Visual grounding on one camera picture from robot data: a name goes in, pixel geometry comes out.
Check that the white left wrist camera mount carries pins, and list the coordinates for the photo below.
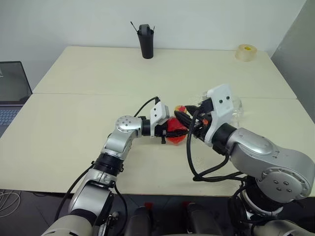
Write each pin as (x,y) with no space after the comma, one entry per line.
(158,113)

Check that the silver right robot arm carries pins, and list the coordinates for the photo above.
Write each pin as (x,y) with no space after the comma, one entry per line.
(253,147)

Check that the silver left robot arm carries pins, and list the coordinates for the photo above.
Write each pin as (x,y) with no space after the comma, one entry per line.
(123,137)

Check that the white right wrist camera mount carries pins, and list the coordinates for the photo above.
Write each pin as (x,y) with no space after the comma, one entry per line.
(221,103)

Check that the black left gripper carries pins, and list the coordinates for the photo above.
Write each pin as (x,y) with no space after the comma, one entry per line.
(160,130)

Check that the clear wine glass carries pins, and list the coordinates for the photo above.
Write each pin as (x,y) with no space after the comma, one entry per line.
(237,108)

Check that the grey laptop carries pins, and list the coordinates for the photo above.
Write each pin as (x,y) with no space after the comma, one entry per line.
(12,83)

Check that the clear tape roll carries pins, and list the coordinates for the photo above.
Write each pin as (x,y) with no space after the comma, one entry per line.
(246,52)

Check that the dark rounded shape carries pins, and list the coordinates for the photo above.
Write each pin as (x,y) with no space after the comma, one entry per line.
(140,221)
(200,221)

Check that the tall black cup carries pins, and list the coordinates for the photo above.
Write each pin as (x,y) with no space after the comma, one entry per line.
(147,45)

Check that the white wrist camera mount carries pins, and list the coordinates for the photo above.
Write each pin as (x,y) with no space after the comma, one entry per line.
(221,103)
(158,113)

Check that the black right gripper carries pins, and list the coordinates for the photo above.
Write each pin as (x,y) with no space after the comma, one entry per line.
(205,115)

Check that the clear bottle with red drink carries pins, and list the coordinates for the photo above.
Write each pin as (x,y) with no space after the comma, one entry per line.
(174,124)

